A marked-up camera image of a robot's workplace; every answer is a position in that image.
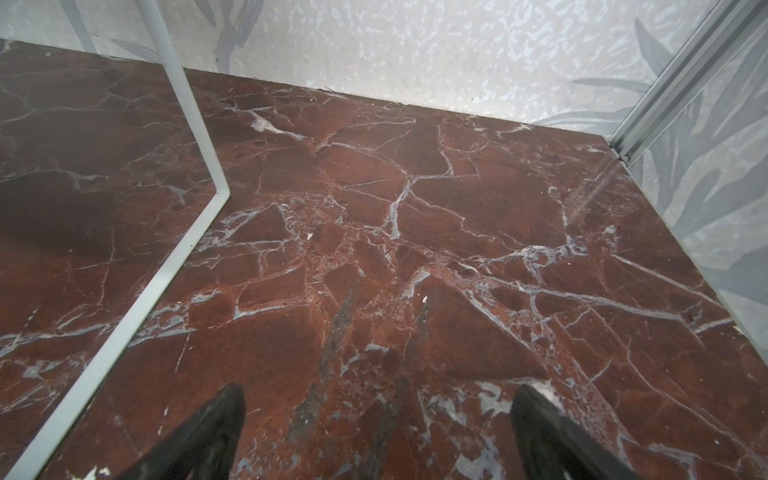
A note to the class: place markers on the aluminium frame corner post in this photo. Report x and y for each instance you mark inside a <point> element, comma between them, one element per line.
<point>719,37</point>

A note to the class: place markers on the white two-tier shelf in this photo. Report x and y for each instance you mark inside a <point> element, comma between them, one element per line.
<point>100,178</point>

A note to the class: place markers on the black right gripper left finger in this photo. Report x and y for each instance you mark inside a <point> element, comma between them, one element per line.
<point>202,447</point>

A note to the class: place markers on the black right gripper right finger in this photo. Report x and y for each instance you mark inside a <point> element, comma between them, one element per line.
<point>552,446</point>

